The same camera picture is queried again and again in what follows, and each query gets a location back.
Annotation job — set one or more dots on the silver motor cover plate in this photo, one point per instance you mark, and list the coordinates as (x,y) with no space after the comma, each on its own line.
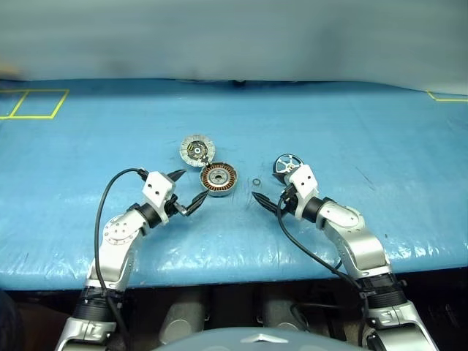
(195,150)

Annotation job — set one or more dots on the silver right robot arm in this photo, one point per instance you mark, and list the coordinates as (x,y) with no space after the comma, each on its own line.
(362,245)

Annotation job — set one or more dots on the grey robot thigh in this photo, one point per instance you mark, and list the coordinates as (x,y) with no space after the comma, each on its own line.
(183,314)
(285,311)

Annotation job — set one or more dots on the small metal washer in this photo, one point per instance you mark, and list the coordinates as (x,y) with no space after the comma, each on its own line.
(254,181)

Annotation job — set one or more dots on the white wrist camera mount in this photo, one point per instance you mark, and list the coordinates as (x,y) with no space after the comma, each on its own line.
(157,186)
(303,183)

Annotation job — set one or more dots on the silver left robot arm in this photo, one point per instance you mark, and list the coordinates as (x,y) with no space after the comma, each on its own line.
(117,234)

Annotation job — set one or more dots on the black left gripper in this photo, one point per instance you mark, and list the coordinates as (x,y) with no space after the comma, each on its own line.
(177,208)

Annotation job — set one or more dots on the copper wound motor stator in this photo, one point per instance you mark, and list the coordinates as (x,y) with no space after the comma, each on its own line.
(219,179)

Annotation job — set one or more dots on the blue plastic table cover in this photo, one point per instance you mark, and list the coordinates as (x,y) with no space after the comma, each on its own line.
(234,128)

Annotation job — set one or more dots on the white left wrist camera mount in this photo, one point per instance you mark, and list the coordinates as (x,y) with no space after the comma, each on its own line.
(157,186)

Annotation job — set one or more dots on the spoked motor rotor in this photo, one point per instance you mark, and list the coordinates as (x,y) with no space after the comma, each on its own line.
(285,162)

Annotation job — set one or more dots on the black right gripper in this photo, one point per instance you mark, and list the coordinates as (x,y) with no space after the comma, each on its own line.
(289,203)

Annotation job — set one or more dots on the grey robot torso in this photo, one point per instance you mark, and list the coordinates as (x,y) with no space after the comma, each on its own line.
(252,340)

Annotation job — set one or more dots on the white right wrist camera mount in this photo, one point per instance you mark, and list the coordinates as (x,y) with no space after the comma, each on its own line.
(303,183)

